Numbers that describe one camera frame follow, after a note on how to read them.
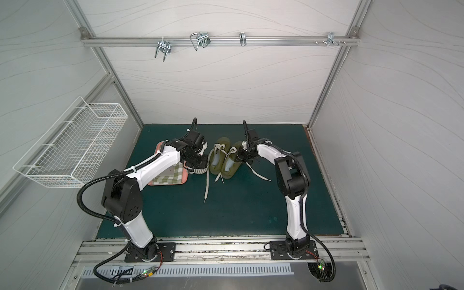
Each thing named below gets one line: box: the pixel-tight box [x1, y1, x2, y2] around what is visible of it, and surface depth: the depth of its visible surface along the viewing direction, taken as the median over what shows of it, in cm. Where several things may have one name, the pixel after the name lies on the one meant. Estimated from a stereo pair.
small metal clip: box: [239, 32, 248, 48], surface depth 80 cm
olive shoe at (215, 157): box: [203, 137, 231, 203], surface depth 101 cm
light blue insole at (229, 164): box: [224, 157, 236, 172], surface depth 100 cm
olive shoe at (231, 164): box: [215, 140, 243, 184], surface depth 98 cm
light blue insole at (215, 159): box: [212, 152, 221, 167], surface depth 102 cm
